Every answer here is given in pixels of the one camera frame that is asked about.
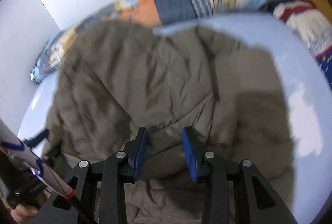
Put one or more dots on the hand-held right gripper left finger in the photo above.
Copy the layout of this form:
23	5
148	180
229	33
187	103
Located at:
140	151

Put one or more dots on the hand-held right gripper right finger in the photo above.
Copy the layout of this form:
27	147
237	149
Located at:
189	154

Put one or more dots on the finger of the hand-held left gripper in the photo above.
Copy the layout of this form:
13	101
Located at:
39	137
53	152

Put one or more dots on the olive quilted hooded jacket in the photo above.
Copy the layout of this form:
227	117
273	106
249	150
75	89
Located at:
155	84

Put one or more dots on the patchwork cartoon quilt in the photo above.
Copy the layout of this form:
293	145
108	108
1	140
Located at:
176	6

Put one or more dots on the star print pillow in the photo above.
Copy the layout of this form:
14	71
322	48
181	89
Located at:
306	24

